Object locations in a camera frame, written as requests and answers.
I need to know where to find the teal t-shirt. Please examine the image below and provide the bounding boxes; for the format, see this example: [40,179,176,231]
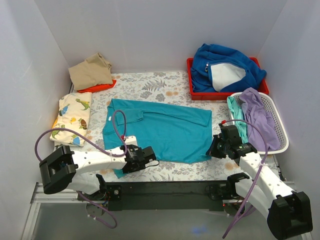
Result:
[102,99,212,164]

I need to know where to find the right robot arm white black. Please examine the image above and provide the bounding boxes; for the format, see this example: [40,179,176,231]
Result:
[206,121,313,240]

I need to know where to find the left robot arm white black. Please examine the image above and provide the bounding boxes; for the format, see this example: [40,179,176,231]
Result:
[39,144,156,200]

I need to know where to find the mint green t-shirt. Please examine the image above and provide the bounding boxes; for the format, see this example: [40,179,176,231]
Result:
[227,96,248,144]

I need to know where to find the purple t-shirt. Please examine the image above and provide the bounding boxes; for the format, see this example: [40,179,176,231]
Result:
[239,87,281,152]

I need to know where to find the white plastic laundry basket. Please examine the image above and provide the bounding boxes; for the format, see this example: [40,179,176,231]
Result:
[226,91,290,155]

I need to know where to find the red plastic tray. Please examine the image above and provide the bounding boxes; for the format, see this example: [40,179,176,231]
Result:
[186,57,270,101]

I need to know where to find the blue fleece jacket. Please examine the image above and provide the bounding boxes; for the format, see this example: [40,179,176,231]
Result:
[190,43,267,93]

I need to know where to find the dinosaur print folded t-shirt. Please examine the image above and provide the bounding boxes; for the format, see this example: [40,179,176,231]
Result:
[49,92,92,147]

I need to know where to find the orange folded t-shirt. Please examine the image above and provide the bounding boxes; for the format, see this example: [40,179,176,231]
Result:
[77,79,117,93]

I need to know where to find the beige folded t-shirt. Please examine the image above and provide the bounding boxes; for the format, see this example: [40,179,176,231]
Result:
[68,52,113,91]

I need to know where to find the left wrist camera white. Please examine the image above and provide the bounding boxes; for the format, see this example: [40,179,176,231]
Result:
[124,135,138,146]

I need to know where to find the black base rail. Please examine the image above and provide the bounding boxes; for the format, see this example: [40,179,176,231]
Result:
[84,180,239,211]

